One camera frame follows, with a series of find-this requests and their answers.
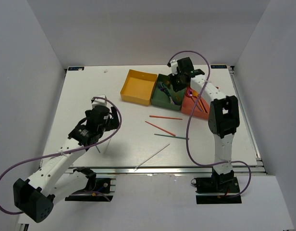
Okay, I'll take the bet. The fork with green marbled handle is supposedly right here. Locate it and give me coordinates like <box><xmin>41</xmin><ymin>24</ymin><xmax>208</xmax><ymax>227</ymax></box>
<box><xmin>161</xmin><ymin>83</ymin><xmax>177</xmax><ymax>105</ymax></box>

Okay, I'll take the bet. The purple iridescent fork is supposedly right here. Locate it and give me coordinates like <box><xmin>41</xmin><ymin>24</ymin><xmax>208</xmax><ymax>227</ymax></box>
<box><xmin>157</xmin><ymin>83</ymin><xmax>170</xmax><ymax>97</ymax></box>

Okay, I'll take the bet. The black iridescent spoon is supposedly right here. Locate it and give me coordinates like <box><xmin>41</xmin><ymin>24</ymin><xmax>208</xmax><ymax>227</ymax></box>
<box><xmin>197</xmin><ymin>100</ymin><xmax>207</xmax><ymax>113</ymax></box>

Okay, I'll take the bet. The gold fork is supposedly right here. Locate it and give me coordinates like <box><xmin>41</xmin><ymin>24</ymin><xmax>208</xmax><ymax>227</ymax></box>
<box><xmin>171</xmin><ymin>84</ymin><xmax>183</xmax><ymax>105</ymax></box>

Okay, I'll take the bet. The iridescent pink spoon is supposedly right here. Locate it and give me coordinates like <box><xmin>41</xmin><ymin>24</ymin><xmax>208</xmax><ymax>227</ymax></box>
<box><xmin>185</xmin><ymin>88</ymin><xmax>197</xmax><ymax>103</ymax></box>

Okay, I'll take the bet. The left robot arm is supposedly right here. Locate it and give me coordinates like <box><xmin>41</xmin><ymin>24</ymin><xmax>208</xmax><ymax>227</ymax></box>
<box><xmin>13</xmin><ymin>105</ymin><xmax>121</xmax><ymax>223</ymax></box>

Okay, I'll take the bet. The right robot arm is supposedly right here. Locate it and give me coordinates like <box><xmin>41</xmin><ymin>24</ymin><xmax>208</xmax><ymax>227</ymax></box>
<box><xmin>167</xmin><ymin>57</ymin><xmax>240</xmax><ymax>192</ymax></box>

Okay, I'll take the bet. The green paper box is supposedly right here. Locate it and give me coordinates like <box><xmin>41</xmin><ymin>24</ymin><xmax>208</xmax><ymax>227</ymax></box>
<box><xmin>150</xmin><ymin>74</ymin><xmax>185</xmax><ymax>111</ymax></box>

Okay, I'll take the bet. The right blue table label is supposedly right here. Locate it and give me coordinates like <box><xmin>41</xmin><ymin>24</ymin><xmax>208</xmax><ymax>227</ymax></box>
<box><xmin>210</xmin><ymin>64</ymin><xmax>228</xmax><ymax>69</ymax></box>

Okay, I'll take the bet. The blue table label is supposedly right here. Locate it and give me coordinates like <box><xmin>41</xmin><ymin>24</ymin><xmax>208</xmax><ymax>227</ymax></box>
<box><xmin>210</xmin><ymin>64</ymin><xmax>228</xmax><ymax>69</ymax></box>
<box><xmin>67</xmin><ymin>66</ymin><xmax>84</xmax><ymax>71</ymax></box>

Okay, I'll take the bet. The red paper box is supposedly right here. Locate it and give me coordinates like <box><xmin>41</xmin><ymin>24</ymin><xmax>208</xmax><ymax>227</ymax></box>
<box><xmin>181</xmin><ymin>88</ymin><xmax>210</xmax><ymax>120</ymax></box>

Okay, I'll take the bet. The orange chopstick upper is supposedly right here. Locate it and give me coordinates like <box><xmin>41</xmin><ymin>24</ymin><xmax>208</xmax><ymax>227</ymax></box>
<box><xmin>149</xmin><ymin>115</ymin><xmax>183</xmax><ymax>120</ymax></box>

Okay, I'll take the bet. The orange chopstick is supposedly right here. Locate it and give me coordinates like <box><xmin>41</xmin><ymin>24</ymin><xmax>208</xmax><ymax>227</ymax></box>
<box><xmin>145</xmin><ymin>121</ymin><xmax>176</xmax><ymax>137</ymax></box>
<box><xmin>149</xmin><ymin>115</ymin><xmax>183</xmax><ymax>120</ymax></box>

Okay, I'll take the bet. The yellow paper box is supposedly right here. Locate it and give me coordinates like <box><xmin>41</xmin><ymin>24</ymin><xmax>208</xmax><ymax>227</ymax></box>
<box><xmin>120</xmin><ymin>69</ymin><xmax>158</xmax><ymax>106</ymax></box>

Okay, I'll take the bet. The orange chopstick lower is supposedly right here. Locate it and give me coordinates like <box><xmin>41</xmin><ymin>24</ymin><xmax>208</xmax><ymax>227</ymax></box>
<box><xmin>145</xmin><ymin>121</ymin><xmax>176</xmax><ymax>137</ymax></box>

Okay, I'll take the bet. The left blue table label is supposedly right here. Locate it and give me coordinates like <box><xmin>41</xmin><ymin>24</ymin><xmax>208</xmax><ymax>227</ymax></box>
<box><xmin>67</xmin><ymin>66</ymin><xmax>84</xmax><ymax>71</ymax></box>

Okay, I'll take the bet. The teal chopstick right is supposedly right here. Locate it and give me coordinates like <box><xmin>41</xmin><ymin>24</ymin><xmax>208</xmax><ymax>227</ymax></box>
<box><xmin>154</xmin><ymin>133</ymin><xmax>189</xmax><ymax>140</ymax></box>

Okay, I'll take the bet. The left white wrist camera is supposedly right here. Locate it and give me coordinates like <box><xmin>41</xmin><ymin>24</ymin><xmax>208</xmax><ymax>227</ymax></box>
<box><xmin>91</xmin><ymin>94</ymin><xmax>107</xmax><ymax>108</ymax></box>

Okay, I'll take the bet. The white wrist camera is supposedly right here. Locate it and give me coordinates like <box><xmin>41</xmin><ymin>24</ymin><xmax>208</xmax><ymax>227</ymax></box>
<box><xmin>167</xmin><ymin>60</ymin><xmax>179</xmax><ymax>76</ymax></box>
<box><xmin>91</xmin><ymin>94</ymin><xmax>107</xmax><ymax>108</ymax></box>

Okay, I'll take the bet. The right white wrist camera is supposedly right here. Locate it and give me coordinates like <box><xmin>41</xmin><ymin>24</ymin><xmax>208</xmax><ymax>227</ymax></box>
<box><xmin>167</xmin><ymin>60</ymin><xmax>179</xmax><ymax>76</ymax></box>

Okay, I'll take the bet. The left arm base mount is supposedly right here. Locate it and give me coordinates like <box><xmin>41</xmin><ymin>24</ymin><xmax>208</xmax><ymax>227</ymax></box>
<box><xmin>65</xmin><ymin>167</ymin><xmax>116</xmax><ymax>202</ymax></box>

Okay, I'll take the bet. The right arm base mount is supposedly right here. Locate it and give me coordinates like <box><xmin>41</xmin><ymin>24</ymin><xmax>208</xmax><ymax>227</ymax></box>
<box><xmin>191</xmin><ymin>177</ymin><xmax>242</xmax><ymax>205</ymax></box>

